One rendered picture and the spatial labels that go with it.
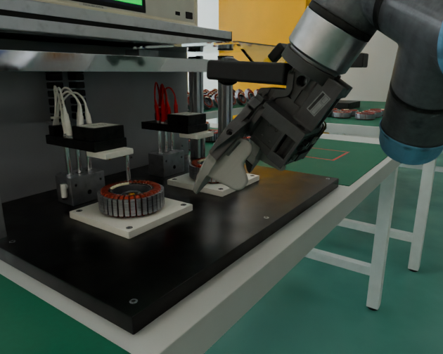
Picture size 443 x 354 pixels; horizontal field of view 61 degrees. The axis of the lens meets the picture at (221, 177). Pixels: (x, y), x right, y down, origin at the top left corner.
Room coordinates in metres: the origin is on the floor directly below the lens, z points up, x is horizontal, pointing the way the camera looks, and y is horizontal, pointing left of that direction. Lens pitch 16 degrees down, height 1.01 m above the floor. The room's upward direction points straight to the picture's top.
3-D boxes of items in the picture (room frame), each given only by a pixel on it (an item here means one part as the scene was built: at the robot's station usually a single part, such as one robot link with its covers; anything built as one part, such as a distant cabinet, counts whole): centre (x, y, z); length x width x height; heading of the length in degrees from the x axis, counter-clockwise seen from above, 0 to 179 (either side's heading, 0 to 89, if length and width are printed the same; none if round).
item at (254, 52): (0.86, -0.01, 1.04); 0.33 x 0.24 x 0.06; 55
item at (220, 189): (0.81, 0.02, 0.78); 0.15 x 0.15 x 0.01; 55
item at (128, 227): (0.62, 0.16, 0.78); 0.15 x 0.15 x 0.01; 55
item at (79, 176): (0.70, 0.27, 0.80); 0.08 x 0.05 x 0.06; 145
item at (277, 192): (0.72, 0.10, 0.76); 0.64 x 0.47 x 0.02; 145
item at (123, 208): (0.62, 0.16, 0.80); 0.11 x 0.11 x 0.04
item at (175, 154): (0.90, 0.13, 0.80); 0.08 x 0.05 x 0.06; 145
